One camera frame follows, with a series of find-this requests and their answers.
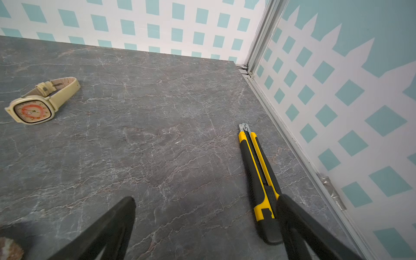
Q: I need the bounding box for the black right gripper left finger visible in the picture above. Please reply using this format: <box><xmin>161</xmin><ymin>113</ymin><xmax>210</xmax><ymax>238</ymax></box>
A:
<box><xmin>50</xmin><ymin>196</ymin><xmax>136</xmax><ymax>260</ymax></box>

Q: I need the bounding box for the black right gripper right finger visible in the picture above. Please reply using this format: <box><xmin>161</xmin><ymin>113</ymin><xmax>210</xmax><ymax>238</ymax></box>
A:
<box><xmin>276</xmin><ymin>195</ymin><xmax>361</xmax><ymax>260</ymax></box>

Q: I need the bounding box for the cream square dial watch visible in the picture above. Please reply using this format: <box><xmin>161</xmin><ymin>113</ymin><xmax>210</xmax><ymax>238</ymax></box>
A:
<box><xmin>5</xmin><ymin>77</ymin><xmax>81</xmax><ymax>125</ymax></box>

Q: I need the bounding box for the yellow black utility knife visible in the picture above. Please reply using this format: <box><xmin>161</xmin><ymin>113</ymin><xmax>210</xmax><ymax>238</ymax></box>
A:
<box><xmin>238</xmin><ymin>123</ymin><xmax>283</xmax><ymax>245</ymax></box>

